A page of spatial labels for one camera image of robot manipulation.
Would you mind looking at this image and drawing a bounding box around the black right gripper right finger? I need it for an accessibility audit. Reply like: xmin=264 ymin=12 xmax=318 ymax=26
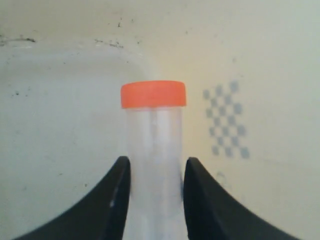
xmin=183 ymin=157 xmax=295 ymax=240

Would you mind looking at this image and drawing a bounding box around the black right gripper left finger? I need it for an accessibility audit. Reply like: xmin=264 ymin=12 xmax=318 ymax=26
xmin=19 ymin=156 xmax=131 ymax=240

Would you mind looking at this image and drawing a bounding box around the cream plastic bin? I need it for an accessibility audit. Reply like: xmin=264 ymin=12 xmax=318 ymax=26
xmin=0 ymin=0 xmax=320 ymax=240

